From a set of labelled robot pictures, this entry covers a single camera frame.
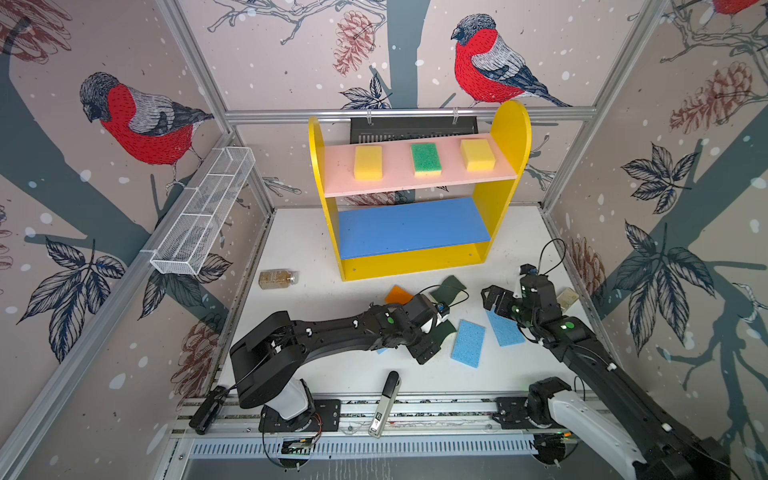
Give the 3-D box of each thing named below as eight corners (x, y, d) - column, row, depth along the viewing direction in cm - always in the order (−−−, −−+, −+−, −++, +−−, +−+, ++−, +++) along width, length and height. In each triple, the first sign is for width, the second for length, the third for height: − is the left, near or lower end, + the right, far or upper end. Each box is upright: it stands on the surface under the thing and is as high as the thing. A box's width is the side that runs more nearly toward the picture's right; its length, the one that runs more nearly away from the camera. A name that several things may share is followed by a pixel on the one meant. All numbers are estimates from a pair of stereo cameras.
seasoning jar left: (262, 290, 100) (256, 282, 95) (266, 277, 103) (261, 268, 99) (296, 290, 100) (292, 282, 95) (299, 276, 103) (295, 268, 99)
